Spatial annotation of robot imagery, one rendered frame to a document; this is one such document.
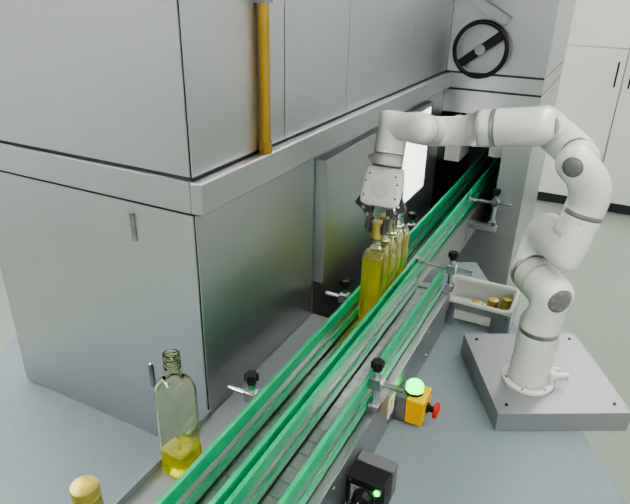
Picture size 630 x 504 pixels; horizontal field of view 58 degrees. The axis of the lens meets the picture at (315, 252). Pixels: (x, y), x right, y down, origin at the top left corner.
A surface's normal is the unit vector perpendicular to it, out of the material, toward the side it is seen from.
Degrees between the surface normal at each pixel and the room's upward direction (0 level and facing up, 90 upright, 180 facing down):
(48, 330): 90
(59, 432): 0
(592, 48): 90
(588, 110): 90
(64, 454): 0
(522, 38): 90
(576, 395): 3
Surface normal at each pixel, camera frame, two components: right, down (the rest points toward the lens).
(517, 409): 0.01, -0.88
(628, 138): -0.46, 0.37
